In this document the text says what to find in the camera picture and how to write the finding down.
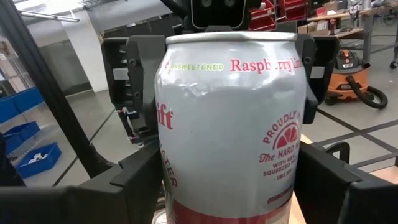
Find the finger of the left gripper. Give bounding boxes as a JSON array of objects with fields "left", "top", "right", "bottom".
[
  {"left": 126, "top": 34, "right": 165, "bottom": 138},
  {"left": 295, "top": 33, "right": 318, "bottom": 124}
]

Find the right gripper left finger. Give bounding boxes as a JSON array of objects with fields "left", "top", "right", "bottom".
[{"left": 0, "top": 141, "right": 163, "bottom": 224}]

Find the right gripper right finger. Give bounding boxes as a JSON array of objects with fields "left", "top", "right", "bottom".
[{"left": 294, "top": 141, "right": 398, "bottom": 224}]

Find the white red Spindrift can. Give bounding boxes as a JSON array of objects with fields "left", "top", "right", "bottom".
[{"left": 154, "top": 30, "right": 308, "bottom": 224}]

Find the orange shop vacuum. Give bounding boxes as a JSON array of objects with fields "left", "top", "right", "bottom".
[{"left": 325, "top": 49, "right": 389, "bottom": 110}]

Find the blue bin with white parts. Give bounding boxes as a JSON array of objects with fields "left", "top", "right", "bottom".
[{"left": 15, "top": 142, "right": 62, "bottom": 179}]

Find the red storage bin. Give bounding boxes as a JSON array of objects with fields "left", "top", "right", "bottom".
[
  {"left": 250, "top": 0, "right": 277, "bottom": 31},
  {"left": 278, "top": 0, "right": 312, "bottom": 21}
]

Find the blue storage bin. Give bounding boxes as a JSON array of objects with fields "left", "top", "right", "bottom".
[
  {"left": 0, "top": 86, "right": 44, "bottom": 124},
  {"left": 2, "top": 121, "right": 41, "bottom": 153}
]

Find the wooden shelf black metal frame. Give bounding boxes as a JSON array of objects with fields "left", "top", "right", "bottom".
[{"left": 368, "top": 164, "right": 398, "bottom": 185}]

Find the black aluminium rig frame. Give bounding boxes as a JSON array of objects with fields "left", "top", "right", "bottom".
[{"left": 0, "top": 0, "right": 114, "bottom": 180}]

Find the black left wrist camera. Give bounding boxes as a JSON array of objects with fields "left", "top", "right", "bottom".
[{"left": 189, "top": 0, "right": 248, "bottom": 30}]

